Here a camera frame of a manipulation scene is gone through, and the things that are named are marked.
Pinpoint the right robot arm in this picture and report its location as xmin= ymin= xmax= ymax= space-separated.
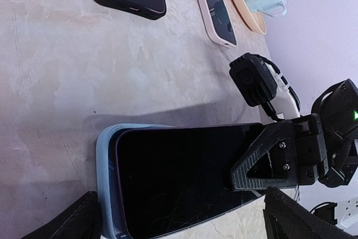
xmin=230 ymin=79 xmax=357 ymax=191

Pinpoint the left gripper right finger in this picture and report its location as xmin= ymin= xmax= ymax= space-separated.
xmin=263 ymin=188 xmax=355 ymax=239

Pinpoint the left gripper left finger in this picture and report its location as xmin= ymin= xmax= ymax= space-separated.
xmin=24 ymin=191 xmax=102 ymax=239

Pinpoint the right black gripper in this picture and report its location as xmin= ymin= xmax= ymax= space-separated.
xmin=230 ymin=114 xmax=329 ymax=191

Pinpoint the pink phone case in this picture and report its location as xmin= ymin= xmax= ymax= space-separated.
xmin=189 ymin=0 xmax=238 ymax=49

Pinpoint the light blue phone case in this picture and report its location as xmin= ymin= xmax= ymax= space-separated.
xmin=96 ymin=123 xmax=161 ymax=238

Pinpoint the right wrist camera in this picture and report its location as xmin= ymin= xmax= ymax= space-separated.
xmin=229 ymin=53 xmax=301 ymax=121

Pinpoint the beige round plate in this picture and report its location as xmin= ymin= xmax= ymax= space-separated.
xmin=233 ymin=0 xmax=266 ymax=35

